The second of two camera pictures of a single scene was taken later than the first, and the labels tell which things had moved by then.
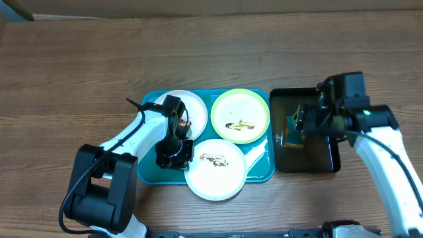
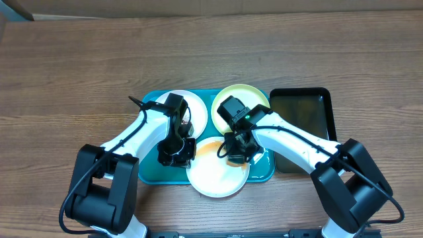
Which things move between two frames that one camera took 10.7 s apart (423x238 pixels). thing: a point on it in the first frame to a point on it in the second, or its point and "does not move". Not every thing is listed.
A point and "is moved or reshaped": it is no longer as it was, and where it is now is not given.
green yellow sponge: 293,138 is moved or reshaped
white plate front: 219,170 does not move
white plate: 196,110 does not move
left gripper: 182,162 does not move
